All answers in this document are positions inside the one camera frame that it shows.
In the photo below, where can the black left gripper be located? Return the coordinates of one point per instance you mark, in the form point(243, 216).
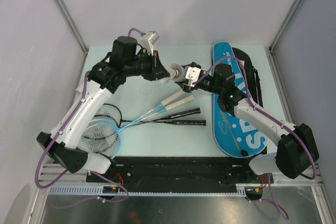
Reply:
point(157, 70)

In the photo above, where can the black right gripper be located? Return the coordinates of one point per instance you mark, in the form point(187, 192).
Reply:
point(185, 87)

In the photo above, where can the white shuttlecock tube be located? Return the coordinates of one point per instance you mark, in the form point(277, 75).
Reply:
point(181, 71)

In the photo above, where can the black racket bag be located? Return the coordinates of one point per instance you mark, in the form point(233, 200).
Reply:
point(253, 79)

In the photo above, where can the blue racket bag cover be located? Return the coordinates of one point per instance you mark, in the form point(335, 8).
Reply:
point(235, 137)

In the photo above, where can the white shuttlecock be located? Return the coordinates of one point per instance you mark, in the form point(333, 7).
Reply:
point(168, 77)

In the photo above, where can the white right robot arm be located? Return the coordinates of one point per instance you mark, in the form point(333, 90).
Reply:
point(296, 153)

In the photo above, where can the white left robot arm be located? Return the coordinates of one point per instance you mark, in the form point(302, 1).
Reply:
point(128, 57)

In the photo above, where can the black racket upper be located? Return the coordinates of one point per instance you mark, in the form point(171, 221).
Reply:
point(112, 112)

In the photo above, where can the black racket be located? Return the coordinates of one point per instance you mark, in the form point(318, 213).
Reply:
point(112, 112)
point(183, 122)

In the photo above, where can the black racket lower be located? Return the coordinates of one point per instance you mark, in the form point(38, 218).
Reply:
point(183, 122)

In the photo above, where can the blue racket white grip lower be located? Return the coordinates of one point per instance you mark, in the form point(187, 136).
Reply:
point(172, 106)

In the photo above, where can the blue racket white grip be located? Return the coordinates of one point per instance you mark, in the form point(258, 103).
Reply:
point(170, 98)
point(172, 106)

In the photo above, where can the blue racket white grip upper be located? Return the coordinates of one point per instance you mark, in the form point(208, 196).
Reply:
point(170, 98)

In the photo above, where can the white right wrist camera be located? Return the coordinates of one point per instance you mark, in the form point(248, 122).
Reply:
point(191, 75)

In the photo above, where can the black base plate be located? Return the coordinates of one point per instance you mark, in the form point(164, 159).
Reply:
point(182, 172)

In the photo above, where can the aluminium frame post left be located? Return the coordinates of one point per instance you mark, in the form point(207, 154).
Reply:
point(60, 4)

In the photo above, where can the aluminium frame post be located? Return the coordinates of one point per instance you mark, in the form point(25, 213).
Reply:
point(60, 4)
point(285, 24)

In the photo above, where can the grey cable duct rail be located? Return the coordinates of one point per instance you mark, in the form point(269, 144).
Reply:
point(235, 190)

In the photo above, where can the aluminium side rail right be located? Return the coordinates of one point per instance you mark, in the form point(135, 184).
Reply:
point(318, 187)

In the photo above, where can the aluminium frame post right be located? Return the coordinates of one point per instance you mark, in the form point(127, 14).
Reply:
point(285, 24)

